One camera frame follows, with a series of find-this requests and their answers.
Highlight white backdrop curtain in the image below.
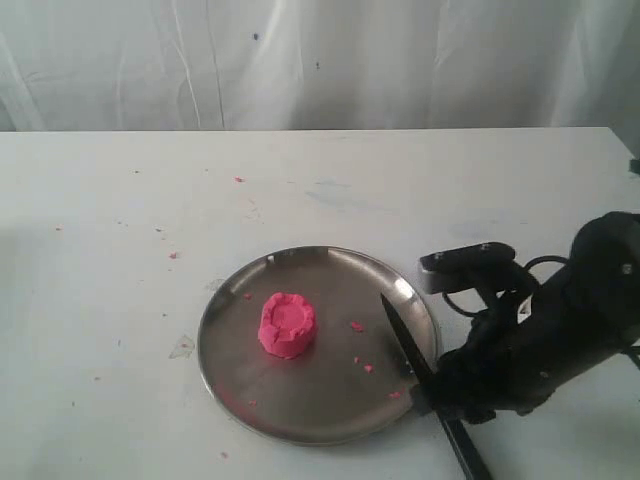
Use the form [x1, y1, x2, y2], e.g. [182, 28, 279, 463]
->
[1, 1, 639, 131]

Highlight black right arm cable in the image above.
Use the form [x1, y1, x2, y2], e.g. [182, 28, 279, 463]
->
[441, 255, 571, 317]

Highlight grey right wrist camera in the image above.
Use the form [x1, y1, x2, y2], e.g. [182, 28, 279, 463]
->
[419, 242, 516, 294]

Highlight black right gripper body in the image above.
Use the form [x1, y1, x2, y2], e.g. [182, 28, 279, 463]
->
[429, 294, 560, 424]

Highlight black knife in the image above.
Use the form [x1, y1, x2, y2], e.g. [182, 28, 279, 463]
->
[380, 294, 493, 480]

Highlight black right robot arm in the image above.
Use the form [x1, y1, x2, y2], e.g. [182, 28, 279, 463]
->
[420, 212, 639, 423]

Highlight pink clay lump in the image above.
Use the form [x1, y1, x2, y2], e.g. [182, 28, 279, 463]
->
[258, 292, 317, 360]

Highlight round steel plate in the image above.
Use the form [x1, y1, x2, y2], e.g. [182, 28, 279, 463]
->
[197, 246, 439, 445]

